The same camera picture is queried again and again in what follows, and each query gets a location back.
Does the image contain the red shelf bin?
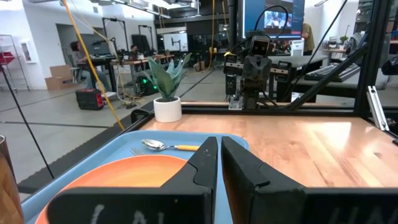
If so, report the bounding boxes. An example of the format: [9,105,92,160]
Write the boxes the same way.
[0,52,16,65]

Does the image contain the amber ribbed plastic cup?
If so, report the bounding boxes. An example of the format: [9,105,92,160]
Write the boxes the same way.
[0,134,25,224]

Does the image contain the white round plant pot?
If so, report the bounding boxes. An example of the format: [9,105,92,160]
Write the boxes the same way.
[153,96,183,123]

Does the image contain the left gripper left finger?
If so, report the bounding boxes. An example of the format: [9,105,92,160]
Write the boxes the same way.
[46,136,219,224]

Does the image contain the green artificial plant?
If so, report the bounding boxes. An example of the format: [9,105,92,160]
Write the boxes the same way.
[143,52,193,103]

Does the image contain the yellow hanging cable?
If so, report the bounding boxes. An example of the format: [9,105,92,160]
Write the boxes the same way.
[62,0,126,131]
[210,0,216,71]

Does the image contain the person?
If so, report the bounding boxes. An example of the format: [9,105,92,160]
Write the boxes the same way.
[70,40,111,91]
[300,22,316,57]
[129,44,140,62]

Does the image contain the black desk monitor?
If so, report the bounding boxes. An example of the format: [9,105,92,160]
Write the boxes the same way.
[81,33,111,57]

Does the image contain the black aluminium table frame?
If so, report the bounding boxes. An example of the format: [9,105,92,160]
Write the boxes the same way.
[130,0,398,147]

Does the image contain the black side desk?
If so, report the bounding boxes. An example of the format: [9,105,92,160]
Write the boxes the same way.
[267,54,389,103]

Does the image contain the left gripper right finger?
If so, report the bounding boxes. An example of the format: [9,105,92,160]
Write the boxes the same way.
[220,136,398,224]

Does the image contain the small cardboard box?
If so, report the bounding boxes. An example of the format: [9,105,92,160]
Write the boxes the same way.
[49,64,73,78]

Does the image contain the fork with pink handle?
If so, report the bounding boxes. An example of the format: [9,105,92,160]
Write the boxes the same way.
[129,146,147,157]

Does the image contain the blue plastic tray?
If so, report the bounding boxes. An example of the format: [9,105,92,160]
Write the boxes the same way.
[21,129,251,224]

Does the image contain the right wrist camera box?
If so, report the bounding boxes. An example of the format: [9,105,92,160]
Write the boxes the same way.
[248,30,271,58]

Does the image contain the white printed box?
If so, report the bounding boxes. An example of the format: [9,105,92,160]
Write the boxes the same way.
[290,39,305,57]

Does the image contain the wooden top desk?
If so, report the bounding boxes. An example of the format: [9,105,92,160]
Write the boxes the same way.
[110,54,175,85]

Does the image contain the large cardboard box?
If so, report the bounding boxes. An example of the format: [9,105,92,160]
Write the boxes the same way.
[45,76,78,91]

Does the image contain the orange round plate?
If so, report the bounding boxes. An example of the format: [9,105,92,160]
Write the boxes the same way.
[34,154,189,224]

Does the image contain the computer tower green lights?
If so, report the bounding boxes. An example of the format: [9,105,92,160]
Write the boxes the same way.
[136,76,159,96]

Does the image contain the spoon with yellow handle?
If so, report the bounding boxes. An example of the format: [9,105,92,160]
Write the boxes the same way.
[141,138,200,152]

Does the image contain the large display monitor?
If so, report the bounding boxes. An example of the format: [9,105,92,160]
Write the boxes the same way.
[242,0,306,40]

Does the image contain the red black portable case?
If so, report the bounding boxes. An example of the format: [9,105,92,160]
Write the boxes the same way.
[75,88,105,110]

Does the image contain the black keyboard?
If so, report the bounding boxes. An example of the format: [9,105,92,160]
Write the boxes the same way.
[303,63,362,83]

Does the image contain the black hazard-striped floor mat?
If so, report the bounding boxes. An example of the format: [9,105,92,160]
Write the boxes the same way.
[17,102,156,194]

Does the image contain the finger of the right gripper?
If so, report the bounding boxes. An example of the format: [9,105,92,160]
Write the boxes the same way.
[225,74,242,96]
[275,73,292,94]

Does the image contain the silver aluminium bracket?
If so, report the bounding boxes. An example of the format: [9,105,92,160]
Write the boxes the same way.
[366,85,390,131]

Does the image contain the monitor with white screen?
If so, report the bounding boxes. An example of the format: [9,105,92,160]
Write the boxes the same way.
[162,32,189,53]

